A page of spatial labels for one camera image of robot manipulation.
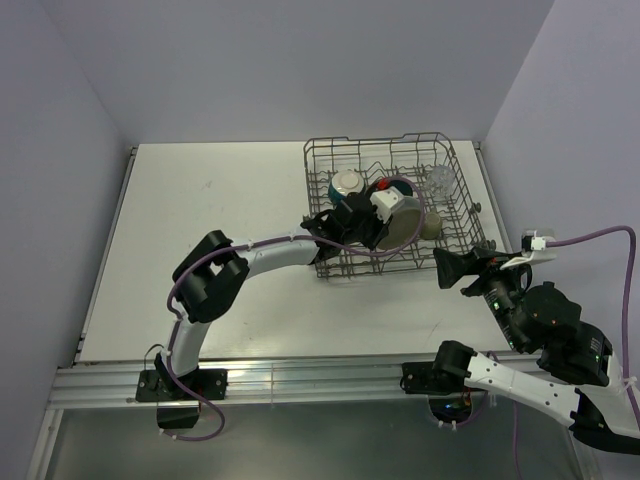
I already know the aluminium mounting rail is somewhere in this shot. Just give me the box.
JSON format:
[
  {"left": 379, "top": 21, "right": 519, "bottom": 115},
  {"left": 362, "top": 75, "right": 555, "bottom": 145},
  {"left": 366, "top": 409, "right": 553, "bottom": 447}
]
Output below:
[{"left": 47, "top": 352, "right": 576, "bottom": 409}]

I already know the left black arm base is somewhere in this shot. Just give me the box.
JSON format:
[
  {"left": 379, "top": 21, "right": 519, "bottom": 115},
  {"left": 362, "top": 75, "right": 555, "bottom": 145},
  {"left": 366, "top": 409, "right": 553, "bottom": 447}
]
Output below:
[{"left": 134, "top": 369, "right": 228, "bottom": 442}]

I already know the olive ceramic mug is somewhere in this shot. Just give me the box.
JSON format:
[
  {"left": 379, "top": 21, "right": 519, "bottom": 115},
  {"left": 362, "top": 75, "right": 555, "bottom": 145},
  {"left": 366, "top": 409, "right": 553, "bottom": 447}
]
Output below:
[{"left": 419, "top": 211, "right": 443, "bottom": 241}]

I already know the teal white ceramic bowl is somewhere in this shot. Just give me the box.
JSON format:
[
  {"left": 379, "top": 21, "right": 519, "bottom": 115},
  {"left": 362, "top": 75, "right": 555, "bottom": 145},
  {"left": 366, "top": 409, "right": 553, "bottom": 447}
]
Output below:
[{"left": 328, "top": 169, "right": 366, "bottom": 205}]

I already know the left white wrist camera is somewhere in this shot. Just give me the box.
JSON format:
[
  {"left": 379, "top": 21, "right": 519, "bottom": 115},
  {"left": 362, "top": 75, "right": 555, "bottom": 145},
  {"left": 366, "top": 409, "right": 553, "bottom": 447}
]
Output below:
[{"left": 369, "top": 186, "right": 405, "bottom": 224}]

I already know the clear glass tumbler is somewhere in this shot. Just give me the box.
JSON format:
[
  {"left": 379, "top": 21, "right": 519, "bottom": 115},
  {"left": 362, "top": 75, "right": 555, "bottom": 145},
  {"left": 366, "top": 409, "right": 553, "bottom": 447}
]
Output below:
[{"left": 426, "top": 165, "right": 455, "bottom": 198}]

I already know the beige ceramic plate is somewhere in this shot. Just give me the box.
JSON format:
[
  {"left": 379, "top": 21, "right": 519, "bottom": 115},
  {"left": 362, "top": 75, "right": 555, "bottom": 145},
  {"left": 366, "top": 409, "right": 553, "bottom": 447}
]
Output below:
[{"left": 377, "top": 208, "right": 421, "bottom": 251}]

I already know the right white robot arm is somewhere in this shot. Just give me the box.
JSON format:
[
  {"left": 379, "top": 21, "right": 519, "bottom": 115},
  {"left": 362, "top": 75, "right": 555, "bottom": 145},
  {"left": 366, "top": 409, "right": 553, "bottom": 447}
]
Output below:
[{"left": 426, "top": 248, "right": 639, "bottom": 455}]

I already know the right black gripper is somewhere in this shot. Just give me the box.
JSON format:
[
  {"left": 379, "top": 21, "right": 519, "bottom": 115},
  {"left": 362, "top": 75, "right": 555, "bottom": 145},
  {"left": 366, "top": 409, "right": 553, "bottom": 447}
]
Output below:
[{"left": 429, "top": 244, "right": 528, "bottom": 349}]

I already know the teal ceramic plate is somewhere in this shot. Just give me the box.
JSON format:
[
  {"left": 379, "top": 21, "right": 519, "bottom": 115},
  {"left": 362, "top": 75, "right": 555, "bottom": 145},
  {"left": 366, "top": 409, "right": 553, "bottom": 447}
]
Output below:
[{"left": 368, "top": 178, "right": 413, "bottom": 197}]

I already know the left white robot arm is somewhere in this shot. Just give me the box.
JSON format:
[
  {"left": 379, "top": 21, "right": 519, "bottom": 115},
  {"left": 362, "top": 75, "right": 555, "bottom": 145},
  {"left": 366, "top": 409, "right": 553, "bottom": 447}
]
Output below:
[{"left": 158, "top": 188, "right": 404, "bottom": 399}]

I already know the grey wire dish rack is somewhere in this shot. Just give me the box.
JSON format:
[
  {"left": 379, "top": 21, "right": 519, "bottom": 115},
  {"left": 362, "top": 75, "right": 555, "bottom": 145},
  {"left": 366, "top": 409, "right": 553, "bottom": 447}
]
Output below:
[{"left": 303, "top": 132, "right": 503, "bottom": 280}]

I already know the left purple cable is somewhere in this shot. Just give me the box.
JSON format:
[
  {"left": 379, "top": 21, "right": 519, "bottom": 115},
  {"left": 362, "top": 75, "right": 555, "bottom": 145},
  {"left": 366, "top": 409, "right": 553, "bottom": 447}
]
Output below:
[{"left": 167, "top": 175, "right": 427, "bottom": 391}]

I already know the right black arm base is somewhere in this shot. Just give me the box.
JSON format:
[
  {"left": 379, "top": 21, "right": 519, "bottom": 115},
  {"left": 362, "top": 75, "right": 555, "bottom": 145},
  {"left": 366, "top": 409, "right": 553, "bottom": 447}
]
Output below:
[{"left": 399, "top": 361, "right": 490, "bottom": 431}]

